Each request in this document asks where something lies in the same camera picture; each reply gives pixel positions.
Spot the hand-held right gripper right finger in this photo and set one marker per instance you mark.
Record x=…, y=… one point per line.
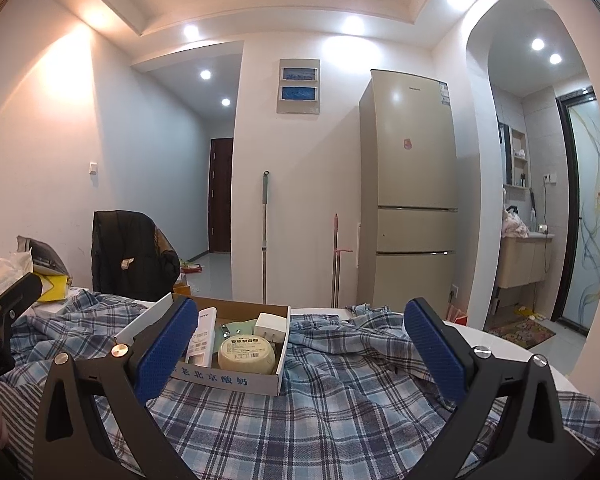
x=435, y=355

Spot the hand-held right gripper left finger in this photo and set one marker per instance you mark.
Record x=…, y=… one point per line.
x=167, y=355

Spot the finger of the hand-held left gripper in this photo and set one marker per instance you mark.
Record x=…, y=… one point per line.
x=22, y=292

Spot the white remote control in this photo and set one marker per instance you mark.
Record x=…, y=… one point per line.
x=202, y=335

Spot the cardboard box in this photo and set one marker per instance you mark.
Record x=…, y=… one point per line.
x=230, y=382

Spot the round cream tin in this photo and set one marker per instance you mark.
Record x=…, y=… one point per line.
x=246, y=355

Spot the green snap pouch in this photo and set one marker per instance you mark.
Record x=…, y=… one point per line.
x=242, y=327

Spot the white charger plug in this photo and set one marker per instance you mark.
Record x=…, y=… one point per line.
x=271, y=327

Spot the white plastic bag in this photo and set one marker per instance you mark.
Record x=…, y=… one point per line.
x=5, y=272

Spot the grey bag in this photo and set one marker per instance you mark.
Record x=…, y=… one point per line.
x=42, y=255

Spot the red paper bag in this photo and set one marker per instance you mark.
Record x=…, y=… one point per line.
x=457, y=317

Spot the small orange carton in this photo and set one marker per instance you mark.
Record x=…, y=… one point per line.
x=182, y=288

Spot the patterned floor mat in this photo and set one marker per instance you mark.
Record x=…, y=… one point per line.
x=522, y=332

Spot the red floor items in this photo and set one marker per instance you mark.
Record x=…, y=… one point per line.
x=191, y=266

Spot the chair with black jacket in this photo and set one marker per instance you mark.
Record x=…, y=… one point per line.
x=125, y=250

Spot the blue plaid cloth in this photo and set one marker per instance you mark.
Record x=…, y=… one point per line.
x=330, y=410

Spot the beige vanity cabinet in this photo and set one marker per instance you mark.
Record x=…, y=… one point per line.
x=525, y=265

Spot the pink cloth bundle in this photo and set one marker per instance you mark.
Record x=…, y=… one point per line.
x=515, y=225

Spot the dark brown door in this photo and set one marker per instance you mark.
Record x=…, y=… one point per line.
x=221, y=195

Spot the beige refrigerator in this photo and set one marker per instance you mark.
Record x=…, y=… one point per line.
x=410, y=185

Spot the frosted glass door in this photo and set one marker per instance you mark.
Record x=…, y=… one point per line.
x=587, y=220

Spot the white wall panel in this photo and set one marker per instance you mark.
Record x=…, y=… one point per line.
x=357, y=245

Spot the mirror wall cabinet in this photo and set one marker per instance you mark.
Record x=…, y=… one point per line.
x=517, y=157

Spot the wall electrical panel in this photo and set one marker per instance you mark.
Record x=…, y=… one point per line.
x=300, y=87

